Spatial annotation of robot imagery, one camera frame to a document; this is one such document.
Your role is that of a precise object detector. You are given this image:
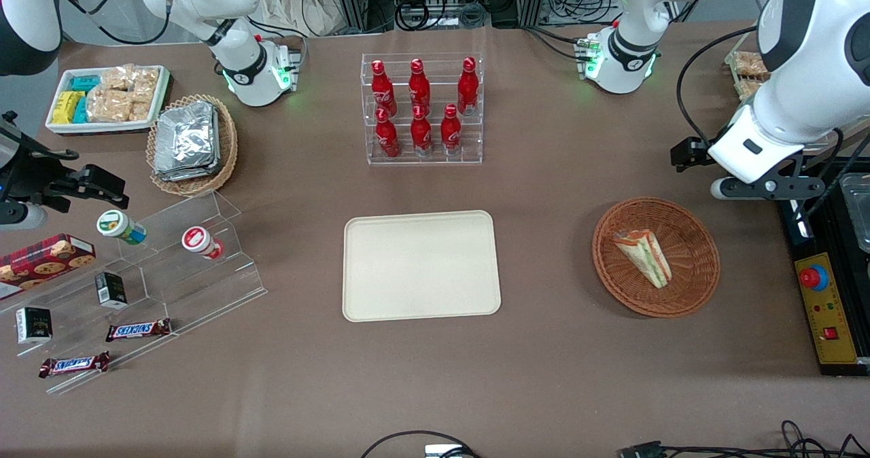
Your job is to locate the white rectangular snack tray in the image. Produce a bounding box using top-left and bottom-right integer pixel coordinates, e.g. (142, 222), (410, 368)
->
(45, 65), (171, 135)

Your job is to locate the silver foil pouch stack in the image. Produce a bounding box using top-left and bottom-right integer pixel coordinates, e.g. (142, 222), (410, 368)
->
(154, 101), (222, 182)

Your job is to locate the clear acrylic stepped display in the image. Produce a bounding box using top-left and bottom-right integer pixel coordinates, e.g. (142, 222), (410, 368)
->
(0, 190), (268, 396)

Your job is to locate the clear plastic container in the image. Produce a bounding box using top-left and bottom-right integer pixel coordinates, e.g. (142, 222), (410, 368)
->
(839, 172), (870, 254)

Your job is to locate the clear acrylic bottle rack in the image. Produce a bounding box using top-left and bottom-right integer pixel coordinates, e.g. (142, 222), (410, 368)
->
(360, 52), (485, 166)

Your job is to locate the brown snickers bar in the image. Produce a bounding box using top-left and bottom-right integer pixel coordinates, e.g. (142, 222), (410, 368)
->
(105, 318), (173, 343)
(38, 351), (111, 379)

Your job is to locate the silver metal handle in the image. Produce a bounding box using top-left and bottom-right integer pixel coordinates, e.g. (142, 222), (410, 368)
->
(790, 201), (815, 240)

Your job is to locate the triangular sandwich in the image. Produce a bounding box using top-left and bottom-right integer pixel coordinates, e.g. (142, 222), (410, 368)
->
(611, 229), (674, 289)

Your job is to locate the red lid yogurt cup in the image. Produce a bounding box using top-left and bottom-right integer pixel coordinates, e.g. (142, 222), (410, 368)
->
(181, 226), (226, 261)

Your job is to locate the beige plastic tray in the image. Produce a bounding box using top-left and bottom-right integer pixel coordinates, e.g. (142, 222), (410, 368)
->
(342, 210), (502, 323)

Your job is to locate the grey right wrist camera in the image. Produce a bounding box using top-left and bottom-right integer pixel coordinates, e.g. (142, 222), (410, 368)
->
(0, 203), (49, 232)

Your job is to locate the red cola bottle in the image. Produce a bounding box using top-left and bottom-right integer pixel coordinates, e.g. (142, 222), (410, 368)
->
(408, 58), (432, 114)
(457, 56), (481, 116)
(410, 105), (434, 157)
(375, 107), (401, 159)
(370, 59), (398, 116)
(440, 103), (464, 156)

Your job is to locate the brown round wicker basket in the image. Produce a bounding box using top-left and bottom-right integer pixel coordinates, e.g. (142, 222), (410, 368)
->
(591, 196), (721, 319)

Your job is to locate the green lid yogurt cup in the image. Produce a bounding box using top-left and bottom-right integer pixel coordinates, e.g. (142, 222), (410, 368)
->
(96, 209), (147, 246)

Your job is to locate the black yellow control box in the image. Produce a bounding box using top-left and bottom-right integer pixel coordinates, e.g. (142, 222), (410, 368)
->
(777, 159), (870, 378)

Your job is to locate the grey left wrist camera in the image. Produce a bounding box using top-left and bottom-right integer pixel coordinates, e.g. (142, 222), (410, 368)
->
(710, 175), (824, 202)

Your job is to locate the red emergency stop button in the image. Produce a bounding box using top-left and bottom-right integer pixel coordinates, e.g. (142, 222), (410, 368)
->
(799, 265), (831, 293)

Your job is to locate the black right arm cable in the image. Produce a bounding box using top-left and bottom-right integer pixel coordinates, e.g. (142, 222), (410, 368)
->
(60, 0), (172, 46)

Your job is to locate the small black carton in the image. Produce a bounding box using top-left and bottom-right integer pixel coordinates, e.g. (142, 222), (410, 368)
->
(15, 306), (54, 345)
(94, 271), (129, 310)

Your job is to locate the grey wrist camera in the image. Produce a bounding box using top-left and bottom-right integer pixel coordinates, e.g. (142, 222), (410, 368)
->
(710, 175), (824, 202)
(0, 203), (49, 232)

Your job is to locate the light oval wicker basket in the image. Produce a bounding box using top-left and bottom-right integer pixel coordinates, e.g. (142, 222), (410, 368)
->
(146, 94), (239, 197)

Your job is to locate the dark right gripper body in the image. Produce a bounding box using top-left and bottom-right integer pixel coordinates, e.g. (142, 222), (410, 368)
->
(0, 113), (70, 205)

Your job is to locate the yellow snack pack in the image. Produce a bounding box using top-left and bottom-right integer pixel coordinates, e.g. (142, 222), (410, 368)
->
(52, 90), (86, 125)

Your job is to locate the red tartan cookie box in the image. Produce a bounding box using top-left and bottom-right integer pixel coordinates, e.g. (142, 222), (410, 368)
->
(0, 233), (97, 293)

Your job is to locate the black cable connector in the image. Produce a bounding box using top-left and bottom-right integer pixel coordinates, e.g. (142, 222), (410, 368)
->
(619, 440), (664, 458)

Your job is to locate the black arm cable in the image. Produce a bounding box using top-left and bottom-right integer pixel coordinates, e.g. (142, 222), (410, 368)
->
(676, 26), (761, 148)
(60, 0), (172, 46)

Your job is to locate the beige cloth bag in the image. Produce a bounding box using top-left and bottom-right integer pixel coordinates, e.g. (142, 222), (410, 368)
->
(257, 0), (349, 38)

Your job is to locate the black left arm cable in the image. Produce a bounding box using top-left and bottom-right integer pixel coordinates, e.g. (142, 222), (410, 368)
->
(676, 26), (761, 148)

